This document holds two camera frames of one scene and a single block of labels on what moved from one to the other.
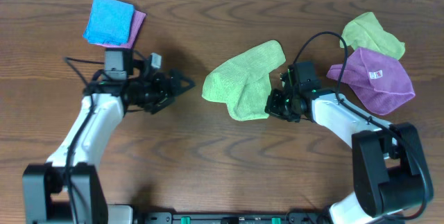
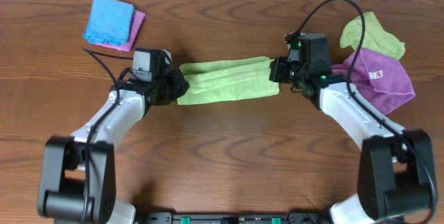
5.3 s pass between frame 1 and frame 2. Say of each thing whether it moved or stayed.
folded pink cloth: stayed
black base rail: stayed
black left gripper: stayed
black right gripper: moved
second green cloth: stayed
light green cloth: moved
